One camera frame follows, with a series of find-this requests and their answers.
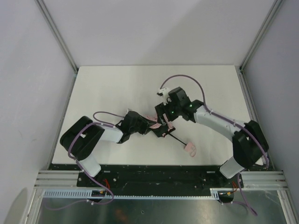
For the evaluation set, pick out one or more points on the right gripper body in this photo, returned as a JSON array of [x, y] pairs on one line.
[[161, 115]]

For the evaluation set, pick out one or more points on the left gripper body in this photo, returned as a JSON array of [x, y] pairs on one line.
[[145, 126]]

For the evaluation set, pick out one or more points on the pink folding umbrella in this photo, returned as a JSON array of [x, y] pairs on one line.
[[188, 147]]

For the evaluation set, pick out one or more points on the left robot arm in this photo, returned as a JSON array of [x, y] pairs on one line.
[[81, 138]]

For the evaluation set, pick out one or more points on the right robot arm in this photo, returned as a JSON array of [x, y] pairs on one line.
[[248, 140]]

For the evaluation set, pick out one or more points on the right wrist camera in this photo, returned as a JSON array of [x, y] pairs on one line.
[[164, 93]]

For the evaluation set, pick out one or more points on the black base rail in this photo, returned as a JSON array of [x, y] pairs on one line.
[[151, 180]]

